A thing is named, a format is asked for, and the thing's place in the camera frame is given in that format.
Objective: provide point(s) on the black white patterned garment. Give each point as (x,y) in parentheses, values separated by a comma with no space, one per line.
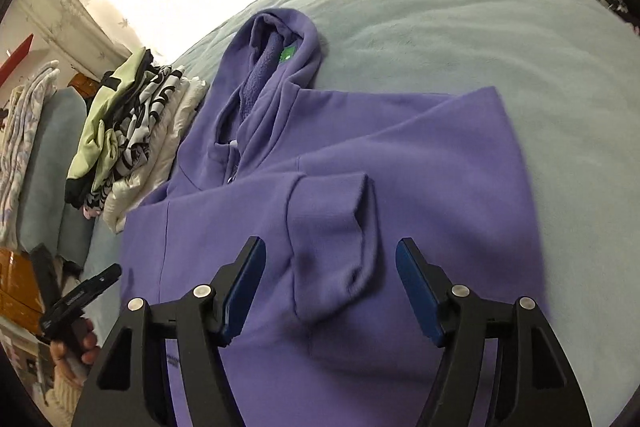
(127,142)

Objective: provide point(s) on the floral folded quilt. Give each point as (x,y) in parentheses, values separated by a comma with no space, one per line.
(25,109)

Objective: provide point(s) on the grey-blue bed blanket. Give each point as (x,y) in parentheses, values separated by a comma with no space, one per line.
(567,73)

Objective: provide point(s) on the green black folded jacket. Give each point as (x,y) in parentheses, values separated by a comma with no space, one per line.
(116,89)

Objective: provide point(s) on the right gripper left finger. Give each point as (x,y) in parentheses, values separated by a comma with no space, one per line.
(129,383)

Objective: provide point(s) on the white folded garment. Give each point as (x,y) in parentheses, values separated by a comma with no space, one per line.
(154,166)

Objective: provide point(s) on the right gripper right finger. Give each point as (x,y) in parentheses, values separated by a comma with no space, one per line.
(534,384)

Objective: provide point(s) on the purple zip hoodie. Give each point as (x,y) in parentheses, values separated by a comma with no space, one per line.
(331,181)

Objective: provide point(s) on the red wall shelf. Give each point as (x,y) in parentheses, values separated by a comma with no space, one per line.
(14,59)

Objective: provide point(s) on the person's left hand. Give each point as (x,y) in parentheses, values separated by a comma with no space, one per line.
(74,348)

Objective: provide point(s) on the floral window curtain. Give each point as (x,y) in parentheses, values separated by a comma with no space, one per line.
(68,28)

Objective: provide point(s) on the grey-blue pillow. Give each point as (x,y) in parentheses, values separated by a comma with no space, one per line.
(43,216)

